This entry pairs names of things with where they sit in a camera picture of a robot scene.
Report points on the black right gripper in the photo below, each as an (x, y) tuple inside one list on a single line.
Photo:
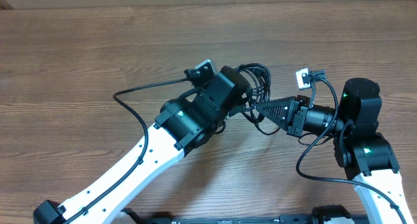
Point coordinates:
[(296, 116)]

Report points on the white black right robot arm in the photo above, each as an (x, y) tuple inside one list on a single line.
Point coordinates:
[(368, 159)]

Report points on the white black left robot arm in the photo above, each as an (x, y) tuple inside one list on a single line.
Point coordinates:
[(183, 124)]

